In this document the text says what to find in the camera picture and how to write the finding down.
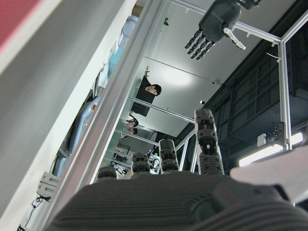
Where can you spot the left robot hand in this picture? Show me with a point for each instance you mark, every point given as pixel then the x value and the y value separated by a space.
pixel 217 19

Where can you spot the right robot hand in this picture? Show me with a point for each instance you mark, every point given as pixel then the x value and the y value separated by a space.
pixel 156 204

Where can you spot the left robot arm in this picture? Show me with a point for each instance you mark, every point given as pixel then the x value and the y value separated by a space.
pixel 250 3

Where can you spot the small white mounted box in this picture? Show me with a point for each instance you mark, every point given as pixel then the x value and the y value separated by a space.
pixel 261 140

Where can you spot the pink plastic box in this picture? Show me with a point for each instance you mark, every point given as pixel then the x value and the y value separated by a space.
pixel 14 14

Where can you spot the distant person dark hair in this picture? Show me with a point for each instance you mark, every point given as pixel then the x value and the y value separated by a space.
pixel 133 122

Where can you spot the light blue teach pendant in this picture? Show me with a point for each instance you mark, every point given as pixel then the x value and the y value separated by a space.
pixel 83 125
pixel 63 164

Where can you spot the person in black top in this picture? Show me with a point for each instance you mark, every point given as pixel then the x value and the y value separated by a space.
pixel 145 95

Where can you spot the light blue plastic container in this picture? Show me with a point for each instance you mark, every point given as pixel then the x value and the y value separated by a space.
pixel 116 60

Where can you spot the green conveyor belt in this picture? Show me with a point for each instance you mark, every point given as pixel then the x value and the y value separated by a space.
pixel 113 96

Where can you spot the bright ceiling light panel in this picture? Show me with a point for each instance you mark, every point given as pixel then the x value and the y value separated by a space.
pixel 272 150

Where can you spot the aluminium cage frame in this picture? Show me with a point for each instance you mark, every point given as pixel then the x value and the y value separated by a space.
pixel 285 96

